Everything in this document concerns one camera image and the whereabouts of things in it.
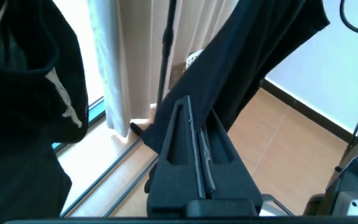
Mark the white laundry basket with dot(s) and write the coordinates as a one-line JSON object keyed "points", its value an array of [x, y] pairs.
{"points": [[193, 57]]}

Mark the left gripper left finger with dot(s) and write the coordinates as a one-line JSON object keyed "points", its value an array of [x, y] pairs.
{"points": [[172, 180]]}

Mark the beige curtain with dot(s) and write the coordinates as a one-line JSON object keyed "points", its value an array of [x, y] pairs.
{"points": [[135, 46]]}

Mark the black shorts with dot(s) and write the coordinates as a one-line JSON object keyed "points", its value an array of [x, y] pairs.
{"points": [[20, 109]]}

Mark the black garment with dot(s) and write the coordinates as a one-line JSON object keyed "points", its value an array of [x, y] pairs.
{"points": [[244, 56]]}

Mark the black clothes rack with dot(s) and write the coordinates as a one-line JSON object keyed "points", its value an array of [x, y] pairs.
{"points": [[167, 40]]}

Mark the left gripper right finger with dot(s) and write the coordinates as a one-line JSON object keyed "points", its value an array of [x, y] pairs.
{"points": [[235, 180]]}

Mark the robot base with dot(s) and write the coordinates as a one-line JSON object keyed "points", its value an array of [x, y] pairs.
{"points": [[356, 180]]}

